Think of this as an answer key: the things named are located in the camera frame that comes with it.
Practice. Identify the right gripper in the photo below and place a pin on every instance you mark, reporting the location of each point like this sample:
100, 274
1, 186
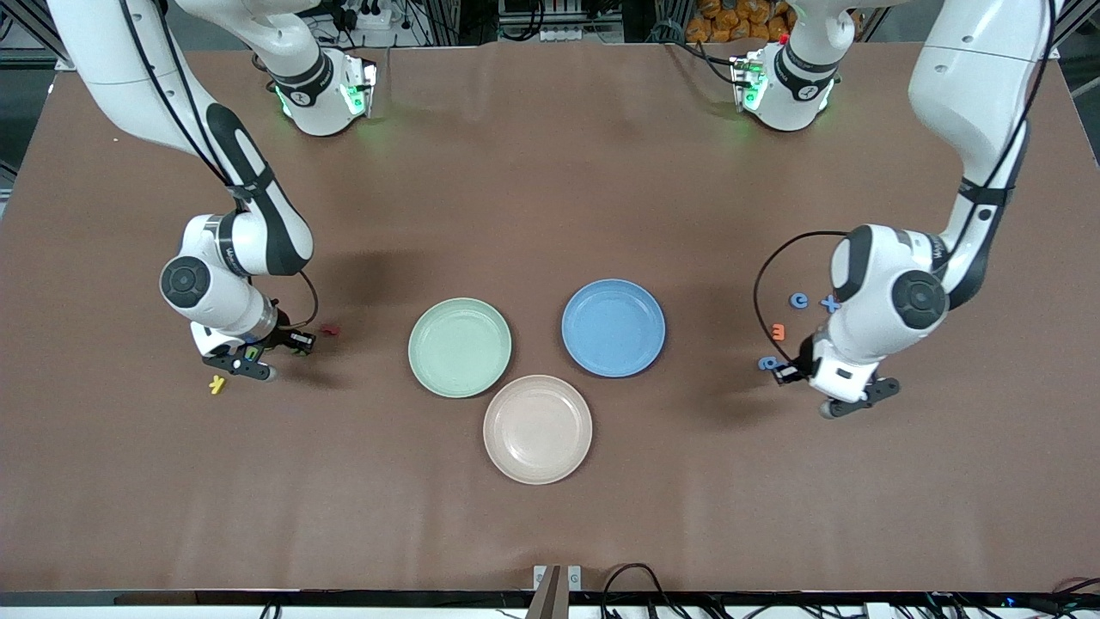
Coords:
283, 338

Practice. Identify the white power strip with plugs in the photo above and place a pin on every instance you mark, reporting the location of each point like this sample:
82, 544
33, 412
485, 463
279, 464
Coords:
378, 17

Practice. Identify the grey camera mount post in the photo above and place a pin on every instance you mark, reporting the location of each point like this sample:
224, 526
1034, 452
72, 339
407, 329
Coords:
546, 602

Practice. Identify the pale green round plate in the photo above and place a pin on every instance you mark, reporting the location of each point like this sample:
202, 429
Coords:
460, 348

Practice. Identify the white mounting bracket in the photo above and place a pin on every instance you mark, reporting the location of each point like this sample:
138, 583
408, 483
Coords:
574, 578

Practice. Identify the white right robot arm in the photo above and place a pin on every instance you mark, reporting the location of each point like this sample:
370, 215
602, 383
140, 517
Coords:
215, 301

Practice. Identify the bag of orange fruit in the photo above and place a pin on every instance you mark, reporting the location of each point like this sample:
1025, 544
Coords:
730, 17

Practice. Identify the blue foam letter G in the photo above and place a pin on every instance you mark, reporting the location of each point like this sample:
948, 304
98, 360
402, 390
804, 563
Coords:
792, 300

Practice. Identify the blue round plate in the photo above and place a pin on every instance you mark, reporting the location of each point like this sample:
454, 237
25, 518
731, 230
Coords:
614, 328

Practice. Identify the yellow foam letter k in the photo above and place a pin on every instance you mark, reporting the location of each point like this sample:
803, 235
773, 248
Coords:
216, 384

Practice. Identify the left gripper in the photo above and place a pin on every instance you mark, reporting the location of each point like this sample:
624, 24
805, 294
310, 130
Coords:
803, 356

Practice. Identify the pale pink round plate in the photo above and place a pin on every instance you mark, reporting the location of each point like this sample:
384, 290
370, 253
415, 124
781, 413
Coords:
538, 430

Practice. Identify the aluminium frame profile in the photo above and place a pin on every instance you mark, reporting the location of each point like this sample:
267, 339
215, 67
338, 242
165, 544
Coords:
47, 39

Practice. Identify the brown table cover sheet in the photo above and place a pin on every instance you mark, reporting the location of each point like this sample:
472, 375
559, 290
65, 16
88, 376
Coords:
550, 172

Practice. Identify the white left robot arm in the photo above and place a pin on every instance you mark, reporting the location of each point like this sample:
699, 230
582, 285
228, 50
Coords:
876, 318

